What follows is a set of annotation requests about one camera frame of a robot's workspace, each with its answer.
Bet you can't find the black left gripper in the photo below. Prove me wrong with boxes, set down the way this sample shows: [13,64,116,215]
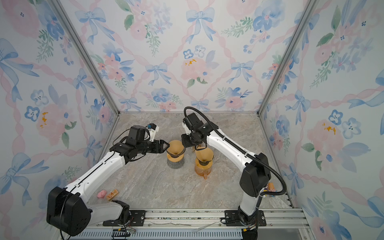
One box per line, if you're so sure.
[137,139,171,155]

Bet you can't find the grey glass dripper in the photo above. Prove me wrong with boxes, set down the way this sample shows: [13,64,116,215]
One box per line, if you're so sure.
[167,152,184,164]

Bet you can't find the brown paper coffee filter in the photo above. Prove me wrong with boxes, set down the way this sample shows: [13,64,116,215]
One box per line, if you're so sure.
[195,148,214,162]

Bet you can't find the clear grey glass carafe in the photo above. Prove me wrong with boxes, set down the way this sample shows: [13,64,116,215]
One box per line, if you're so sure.
[167,161,184,169]

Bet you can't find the wooden ring holder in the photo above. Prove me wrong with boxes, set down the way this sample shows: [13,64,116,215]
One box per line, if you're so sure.
[195,158,213,170]

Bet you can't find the orange glass carafe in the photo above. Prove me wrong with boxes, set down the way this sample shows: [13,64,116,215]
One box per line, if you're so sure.
[195,163,212,180]

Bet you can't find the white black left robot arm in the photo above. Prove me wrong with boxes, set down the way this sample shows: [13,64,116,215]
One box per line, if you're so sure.
[46,124,170,237]

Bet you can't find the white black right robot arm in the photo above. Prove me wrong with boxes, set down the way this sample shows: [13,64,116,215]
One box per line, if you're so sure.
[182,113,271,226]

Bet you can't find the small wooden toy block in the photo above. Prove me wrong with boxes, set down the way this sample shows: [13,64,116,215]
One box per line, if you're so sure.
[106,189,119,201]

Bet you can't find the pink small toy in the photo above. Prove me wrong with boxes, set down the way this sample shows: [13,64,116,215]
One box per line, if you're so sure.
[97,190,108,199]

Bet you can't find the colourful small toy figures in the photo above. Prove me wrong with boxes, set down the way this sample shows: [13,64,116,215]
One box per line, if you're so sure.
[267,182,276,193]

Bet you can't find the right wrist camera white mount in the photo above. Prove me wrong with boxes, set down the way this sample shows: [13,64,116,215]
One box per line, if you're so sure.
[182,123,191,135]

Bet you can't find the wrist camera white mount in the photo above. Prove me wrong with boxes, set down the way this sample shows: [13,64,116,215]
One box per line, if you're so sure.
[182,123,191,135]
[147,123,160,142]

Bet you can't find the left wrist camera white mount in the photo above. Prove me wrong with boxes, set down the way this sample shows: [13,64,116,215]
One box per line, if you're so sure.
[147,123,160,142]

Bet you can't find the black corrugated cable conduit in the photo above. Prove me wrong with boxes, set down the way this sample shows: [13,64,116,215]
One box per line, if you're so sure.
[183,106,288,240]

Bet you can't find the aluminium mounting rail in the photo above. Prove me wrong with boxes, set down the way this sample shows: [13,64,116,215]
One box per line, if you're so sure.
[73,209,315,240]

